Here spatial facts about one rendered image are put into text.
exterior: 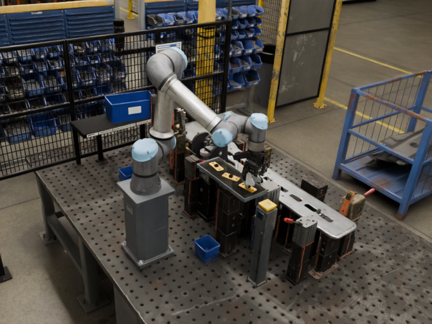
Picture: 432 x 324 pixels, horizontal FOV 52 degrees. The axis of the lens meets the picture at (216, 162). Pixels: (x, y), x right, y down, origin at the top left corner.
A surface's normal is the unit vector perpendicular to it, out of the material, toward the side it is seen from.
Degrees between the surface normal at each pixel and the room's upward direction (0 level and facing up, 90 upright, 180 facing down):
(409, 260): 0
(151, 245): 90
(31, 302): 0
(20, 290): 0
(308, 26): 92
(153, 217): 90
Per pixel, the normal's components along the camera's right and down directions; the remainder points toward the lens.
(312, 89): 0.47, 0.49
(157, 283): 0.06, -0.87
